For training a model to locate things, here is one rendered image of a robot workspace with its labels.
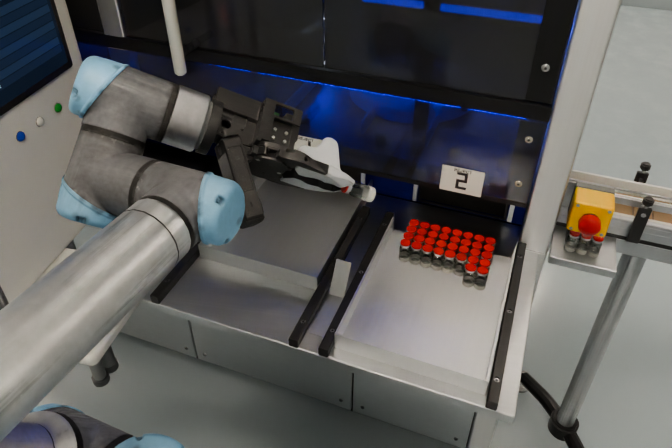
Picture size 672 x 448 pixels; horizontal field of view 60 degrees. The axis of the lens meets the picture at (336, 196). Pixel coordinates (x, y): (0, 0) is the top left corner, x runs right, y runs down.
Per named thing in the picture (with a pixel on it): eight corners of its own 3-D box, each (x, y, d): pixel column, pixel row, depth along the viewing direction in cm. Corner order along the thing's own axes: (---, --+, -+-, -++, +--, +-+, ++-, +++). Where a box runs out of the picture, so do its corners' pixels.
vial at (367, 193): (367, 204, 82) (341, 195, 81) (370, 190, 83) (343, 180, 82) (375, 200, 81) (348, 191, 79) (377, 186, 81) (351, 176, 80)
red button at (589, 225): (576, 223, 113) (581, 207, 110) (598, 228, 112) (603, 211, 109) (575, 235, 110) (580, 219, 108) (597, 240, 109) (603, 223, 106)
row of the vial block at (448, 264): (400, 254, 119) (401, 237, 117) (488, 276, 114) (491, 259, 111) (397, 261, 118) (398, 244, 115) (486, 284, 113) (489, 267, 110)
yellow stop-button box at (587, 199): (567, 209, 119) (576, 180, 115) (605, 216, 117) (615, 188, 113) (565, 231, 113) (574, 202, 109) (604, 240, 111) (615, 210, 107)
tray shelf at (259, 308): (255, 172, 147) (255, 166, 146) (540, 237, 127) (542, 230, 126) (140, 305, 111) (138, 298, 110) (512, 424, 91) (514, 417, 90)
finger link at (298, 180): (351, 157, 83) (295, 134, 79) (345, 195, 81) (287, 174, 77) (340, 163, 86) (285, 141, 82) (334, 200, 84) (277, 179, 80)
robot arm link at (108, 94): (66, 122, 71) (88, 57, 72) (155, 150, 75) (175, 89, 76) (62, 114, 64) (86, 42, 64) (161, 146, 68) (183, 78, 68)
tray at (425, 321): (391, 229, 126) (392, 217, 124) (513, 259, 118) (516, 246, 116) (334, 347, 101) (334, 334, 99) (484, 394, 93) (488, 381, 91)
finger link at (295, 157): (333, 160, 74) (267, 140, 72) (331, 171, 74) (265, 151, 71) (320, 172, 79) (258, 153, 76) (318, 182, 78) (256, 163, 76)
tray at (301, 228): (272, 170, 144) (271, 158, 142) (372, 192, 137) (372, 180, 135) (200, 257, 119) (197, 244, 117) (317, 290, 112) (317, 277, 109)
